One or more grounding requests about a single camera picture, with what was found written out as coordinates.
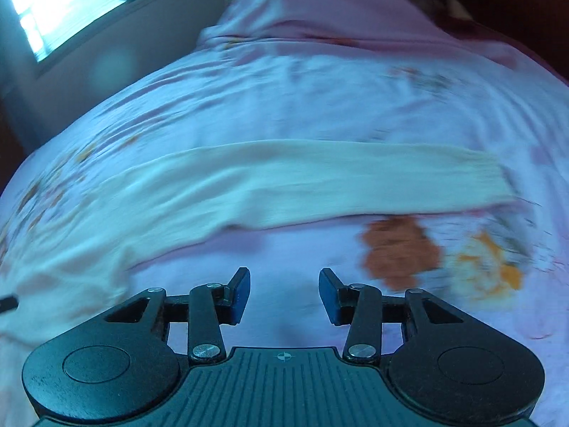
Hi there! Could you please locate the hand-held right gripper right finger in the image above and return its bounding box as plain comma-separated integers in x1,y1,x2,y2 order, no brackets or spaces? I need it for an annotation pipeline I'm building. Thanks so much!
319,268,467,363

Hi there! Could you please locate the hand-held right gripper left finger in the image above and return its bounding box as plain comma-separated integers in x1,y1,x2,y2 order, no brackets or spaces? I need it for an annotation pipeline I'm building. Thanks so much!
103,267,252,363

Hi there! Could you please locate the cream knit garment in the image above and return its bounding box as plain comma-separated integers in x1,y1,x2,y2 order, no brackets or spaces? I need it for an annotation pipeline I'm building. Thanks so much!
0,139,519,343

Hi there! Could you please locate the pink floral bed sheet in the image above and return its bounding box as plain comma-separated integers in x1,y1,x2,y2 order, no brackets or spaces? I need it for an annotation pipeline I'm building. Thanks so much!
0,31,569,414

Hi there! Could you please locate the pink folded quilt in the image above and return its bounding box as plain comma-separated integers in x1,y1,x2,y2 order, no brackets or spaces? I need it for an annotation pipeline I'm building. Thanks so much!
196,0,569,85

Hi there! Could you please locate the dark red headboard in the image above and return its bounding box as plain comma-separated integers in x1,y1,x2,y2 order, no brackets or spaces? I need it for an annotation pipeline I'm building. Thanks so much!
445,0,569,85

